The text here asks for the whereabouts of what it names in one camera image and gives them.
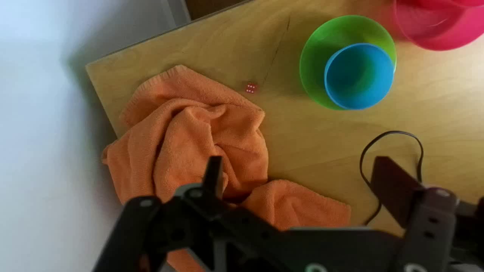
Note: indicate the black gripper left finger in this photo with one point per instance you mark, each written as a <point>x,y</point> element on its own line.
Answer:
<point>213,177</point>

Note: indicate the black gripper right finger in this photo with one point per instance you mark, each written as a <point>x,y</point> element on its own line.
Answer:
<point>398,188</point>

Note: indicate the blue plastic cup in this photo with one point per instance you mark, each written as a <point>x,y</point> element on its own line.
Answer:
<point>358,76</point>

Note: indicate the pink plastic cup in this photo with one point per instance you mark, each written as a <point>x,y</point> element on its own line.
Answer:
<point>455,2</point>

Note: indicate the green plastic bowl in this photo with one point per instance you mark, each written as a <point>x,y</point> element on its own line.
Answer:
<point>317,55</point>

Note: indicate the pink plastic bowl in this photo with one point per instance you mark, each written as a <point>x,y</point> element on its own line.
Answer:
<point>443,28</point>

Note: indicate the orange towel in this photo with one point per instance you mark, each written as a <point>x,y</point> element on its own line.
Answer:
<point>201,137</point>

